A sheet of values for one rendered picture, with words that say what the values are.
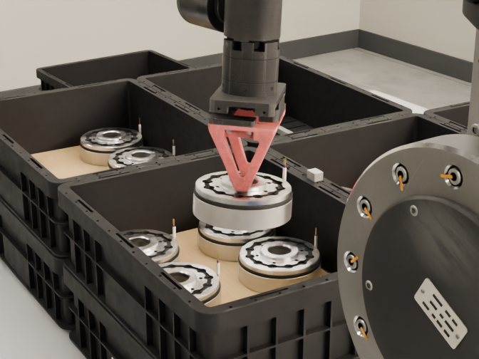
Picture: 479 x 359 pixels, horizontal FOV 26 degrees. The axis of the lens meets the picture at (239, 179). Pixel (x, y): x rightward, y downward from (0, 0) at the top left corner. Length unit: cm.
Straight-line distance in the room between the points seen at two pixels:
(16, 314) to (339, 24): 430
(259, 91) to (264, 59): 3
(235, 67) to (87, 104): 76
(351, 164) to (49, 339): 51
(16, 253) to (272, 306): 62
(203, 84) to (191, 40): 325
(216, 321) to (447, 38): 431
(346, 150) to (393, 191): 93
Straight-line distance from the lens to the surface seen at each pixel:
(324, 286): 109
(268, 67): 103
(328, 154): 153
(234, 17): 102
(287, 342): 110
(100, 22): 483
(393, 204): 62
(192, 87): 185
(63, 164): 170
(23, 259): 156
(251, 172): 105
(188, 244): 140
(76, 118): 177
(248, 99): 102
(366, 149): 157
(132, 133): 174
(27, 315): 152
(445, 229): 60
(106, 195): 137
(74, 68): 320
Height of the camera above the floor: 143
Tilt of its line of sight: 22 degrees down
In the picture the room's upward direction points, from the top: straight up
